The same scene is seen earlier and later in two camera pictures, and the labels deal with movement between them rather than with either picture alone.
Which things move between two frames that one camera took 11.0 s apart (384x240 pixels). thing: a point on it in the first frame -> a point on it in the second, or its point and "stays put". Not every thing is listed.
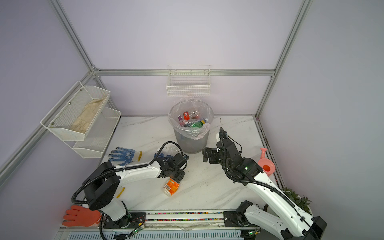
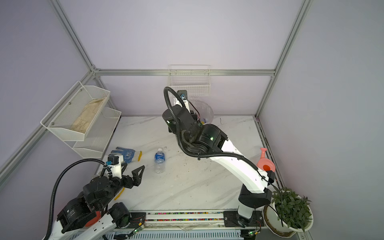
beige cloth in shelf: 82,122 stays put
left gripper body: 178,175 -> 126,182
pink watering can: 266,165 stays put
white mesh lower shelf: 99,134 stays put
